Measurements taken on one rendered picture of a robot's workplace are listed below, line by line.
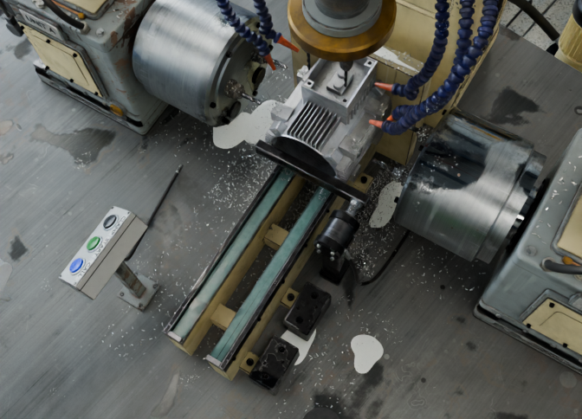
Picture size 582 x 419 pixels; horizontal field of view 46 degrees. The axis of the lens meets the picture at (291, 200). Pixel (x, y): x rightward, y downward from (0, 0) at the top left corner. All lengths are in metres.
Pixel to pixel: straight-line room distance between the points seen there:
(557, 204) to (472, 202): 0.14
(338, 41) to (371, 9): 0.07
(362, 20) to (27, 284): 0.95
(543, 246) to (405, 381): 0.44
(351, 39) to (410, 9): 0.29
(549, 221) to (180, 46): 0.75
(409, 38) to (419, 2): 0.11
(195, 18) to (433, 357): 0.84
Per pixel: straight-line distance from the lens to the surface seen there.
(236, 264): 1.41
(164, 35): 1.40
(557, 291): 1.25
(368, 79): 1.33
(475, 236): 1.24
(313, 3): 1.15
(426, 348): 1.48
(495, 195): 1.22
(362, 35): 1.13
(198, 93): 1.37
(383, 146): 1.59
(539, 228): 1.21
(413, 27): 1.42
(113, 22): 1.44
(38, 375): 1.57
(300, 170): 1.35
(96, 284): 1.29
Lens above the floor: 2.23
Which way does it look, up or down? 66 degrees down
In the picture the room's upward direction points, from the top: 6 degrees counter-clockwise
